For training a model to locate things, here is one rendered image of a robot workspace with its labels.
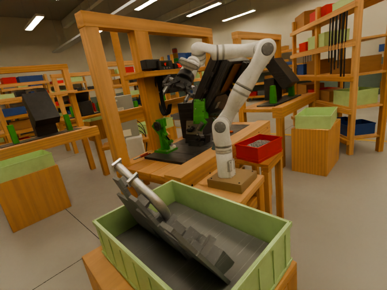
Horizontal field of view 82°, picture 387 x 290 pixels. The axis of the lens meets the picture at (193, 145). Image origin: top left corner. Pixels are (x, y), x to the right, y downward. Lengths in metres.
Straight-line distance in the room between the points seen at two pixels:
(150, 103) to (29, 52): 10.03
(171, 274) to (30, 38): 11.45
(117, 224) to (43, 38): 11.24
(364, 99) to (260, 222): 3.48
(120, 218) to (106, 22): 1.30
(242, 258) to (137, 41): 1.64
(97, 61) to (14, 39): 10.09
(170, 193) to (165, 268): 0.43
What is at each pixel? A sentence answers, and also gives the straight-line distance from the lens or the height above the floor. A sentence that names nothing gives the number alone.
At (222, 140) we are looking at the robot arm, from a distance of 1.18.
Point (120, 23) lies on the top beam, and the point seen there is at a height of 1.88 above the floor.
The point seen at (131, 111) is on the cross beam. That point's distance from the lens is 1.91.
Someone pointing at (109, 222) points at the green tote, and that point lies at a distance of 1.04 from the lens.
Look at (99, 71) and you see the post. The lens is 1.70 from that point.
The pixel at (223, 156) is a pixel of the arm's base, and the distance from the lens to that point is 1.20.
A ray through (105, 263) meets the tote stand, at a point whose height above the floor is 0.79.
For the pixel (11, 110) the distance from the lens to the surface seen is 8.26.
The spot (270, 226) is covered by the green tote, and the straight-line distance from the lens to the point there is 0.87.
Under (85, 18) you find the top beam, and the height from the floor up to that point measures 1.89.
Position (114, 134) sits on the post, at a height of 1.13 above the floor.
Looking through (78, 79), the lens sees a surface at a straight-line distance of 11.36.
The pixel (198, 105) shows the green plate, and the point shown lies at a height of 1.22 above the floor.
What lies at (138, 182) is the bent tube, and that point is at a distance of 0.70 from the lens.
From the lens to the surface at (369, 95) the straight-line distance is 4.20.
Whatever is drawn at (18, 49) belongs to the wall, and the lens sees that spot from 11.68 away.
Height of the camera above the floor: 1.44
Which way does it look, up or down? 16 degrees down
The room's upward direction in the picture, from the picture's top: 8 degrees counter-clockwise
